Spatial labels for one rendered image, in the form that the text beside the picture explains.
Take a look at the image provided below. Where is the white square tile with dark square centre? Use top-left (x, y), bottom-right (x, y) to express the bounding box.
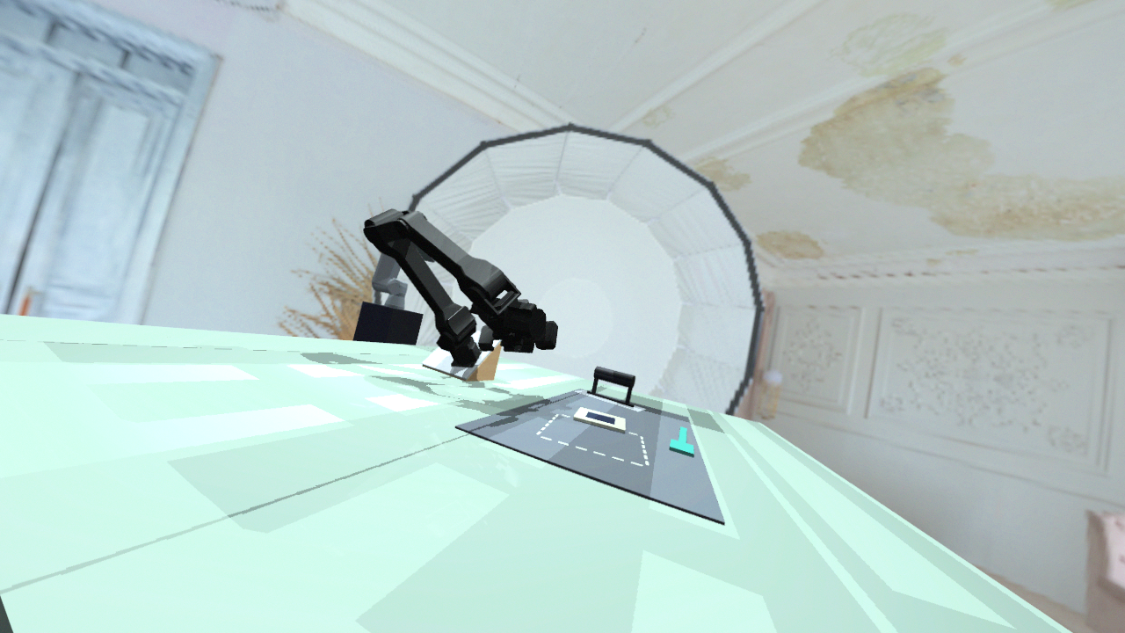
top-left (573, 407), bottom-right (626, 433)

